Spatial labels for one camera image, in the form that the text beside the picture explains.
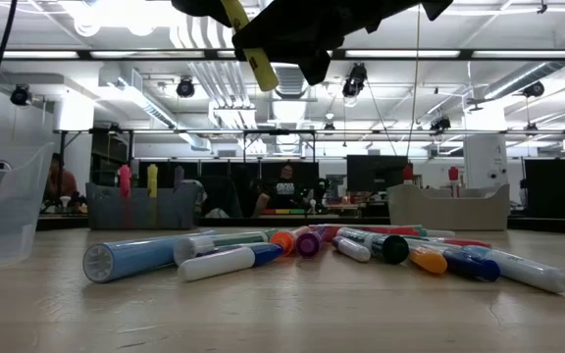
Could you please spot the white green-capped marker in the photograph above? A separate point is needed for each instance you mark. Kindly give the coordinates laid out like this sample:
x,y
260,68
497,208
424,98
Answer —
x,y
214,241

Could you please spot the white blue-capped marker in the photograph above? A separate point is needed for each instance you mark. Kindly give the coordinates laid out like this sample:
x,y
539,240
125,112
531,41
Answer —
x,y
214,265

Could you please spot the purple marker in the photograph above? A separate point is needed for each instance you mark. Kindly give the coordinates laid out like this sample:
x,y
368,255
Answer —
x,y
309,244

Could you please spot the slim teal marker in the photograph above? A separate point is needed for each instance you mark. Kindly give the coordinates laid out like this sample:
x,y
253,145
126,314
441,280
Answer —
x,y
422,230

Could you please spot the thin dark blue marker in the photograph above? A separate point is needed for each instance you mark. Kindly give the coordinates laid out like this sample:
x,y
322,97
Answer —
x,y
474,267

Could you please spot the black metal table frame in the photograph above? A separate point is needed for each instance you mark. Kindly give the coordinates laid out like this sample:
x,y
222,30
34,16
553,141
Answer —
x,y
361,221

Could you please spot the dark green-capped marker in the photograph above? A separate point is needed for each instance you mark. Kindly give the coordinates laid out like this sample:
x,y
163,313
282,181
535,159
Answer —
x,y
385,245

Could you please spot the light blue highlighter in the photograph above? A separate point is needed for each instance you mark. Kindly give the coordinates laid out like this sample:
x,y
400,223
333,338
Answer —
x,y
135,256

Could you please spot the black monitor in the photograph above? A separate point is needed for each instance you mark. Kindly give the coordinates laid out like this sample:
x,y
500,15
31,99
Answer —
x,y
375,174

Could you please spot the black partition curtain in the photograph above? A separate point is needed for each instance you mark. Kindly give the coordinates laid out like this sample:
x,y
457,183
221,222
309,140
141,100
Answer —
x,y
549,188
165,171

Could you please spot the slim red marker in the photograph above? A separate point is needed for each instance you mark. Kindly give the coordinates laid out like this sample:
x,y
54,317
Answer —
x,y
385,230

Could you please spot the silver ventilation duct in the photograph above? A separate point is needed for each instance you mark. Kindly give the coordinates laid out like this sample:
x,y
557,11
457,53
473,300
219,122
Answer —
x,y
285,84

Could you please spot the clear plastic container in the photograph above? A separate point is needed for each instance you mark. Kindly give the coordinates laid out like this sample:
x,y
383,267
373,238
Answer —
x,y
3,220

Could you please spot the black background frame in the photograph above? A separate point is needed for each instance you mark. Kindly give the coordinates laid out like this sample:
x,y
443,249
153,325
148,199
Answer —
x,y
282,132

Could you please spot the light grey plastic bin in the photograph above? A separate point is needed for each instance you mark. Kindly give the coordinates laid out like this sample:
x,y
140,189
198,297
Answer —
x,y
449,211

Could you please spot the black hanging spotlight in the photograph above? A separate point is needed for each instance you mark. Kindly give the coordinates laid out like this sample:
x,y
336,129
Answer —
x,y
185,88
20,95
533,89
356,78
440,124

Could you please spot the dark red dry-erase marker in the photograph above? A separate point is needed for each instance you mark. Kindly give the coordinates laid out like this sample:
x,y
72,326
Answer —
x,y
408,174

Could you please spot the orange-pink marker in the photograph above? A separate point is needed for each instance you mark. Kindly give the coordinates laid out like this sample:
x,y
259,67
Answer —
x,y
285,242

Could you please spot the black overhead beam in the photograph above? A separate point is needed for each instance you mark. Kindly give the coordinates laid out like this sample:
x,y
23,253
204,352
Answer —
x,y
466,54

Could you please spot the thin white light-blue marker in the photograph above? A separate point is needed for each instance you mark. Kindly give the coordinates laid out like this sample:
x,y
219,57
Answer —
x,y
532,274

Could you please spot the black office chair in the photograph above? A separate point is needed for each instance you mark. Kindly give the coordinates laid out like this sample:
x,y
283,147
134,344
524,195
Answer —
x,y
221,196

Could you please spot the purple highlighter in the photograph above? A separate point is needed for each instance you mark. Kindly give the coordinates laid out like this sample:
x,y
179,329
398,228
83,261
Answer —
x,y
178,176

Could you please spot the thin orange marker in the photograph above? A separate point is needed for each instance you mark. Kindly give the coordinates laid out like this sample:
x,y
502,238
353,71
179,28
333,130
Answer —
x,y
429,260

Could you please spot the thin white red-capped marker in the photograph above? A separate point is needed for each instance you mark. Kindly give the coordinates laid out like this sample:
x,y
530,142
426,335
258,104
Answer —
x,y
469,242

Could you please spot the small white desk object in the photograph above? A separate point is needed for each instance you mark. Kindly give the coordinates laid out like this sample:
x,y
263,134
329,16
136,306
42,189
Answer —
x,y
312,203

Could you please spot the person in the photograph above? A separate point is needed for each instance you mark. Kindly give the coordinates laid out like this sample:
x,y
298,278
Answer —
x,y
59,184
285,188

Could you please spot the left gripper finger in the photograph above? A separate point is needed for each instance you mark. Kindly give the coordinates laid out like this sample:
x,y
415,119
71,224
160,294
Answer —
x,y
204,10

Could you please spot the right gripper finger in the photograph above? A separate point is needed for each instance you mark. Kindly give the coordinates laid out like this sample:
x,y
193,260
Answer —
x,y
282,44

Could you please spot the bright red dry-erase marker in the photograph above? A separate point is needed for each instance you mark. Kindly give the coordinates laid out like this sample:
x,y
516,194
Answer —
x,y
453,174

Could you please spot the dark grey plastic bin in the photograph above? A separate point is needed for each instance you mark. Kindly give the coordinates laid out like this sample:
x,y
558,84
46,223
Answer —
x,y
140,216

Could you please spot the pink highlighter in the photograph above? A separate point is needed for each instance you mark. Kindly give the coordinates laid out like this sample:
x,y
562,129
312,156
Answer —
x,y
124,179

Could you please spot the white pillar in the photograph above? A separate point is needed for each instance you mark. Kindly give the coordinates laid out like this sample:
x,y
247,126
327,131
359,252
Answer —
x,y
486,162

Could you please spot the row of coloured blocks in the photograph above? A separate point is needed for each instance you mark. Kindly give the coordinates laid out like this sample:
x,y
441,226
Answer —
x,y
287,211

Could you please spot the yellow highlighter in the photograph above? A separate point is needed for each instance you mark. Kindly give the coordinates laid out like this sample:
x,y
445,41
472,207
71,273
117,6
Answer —
x,y
152,179
263,73

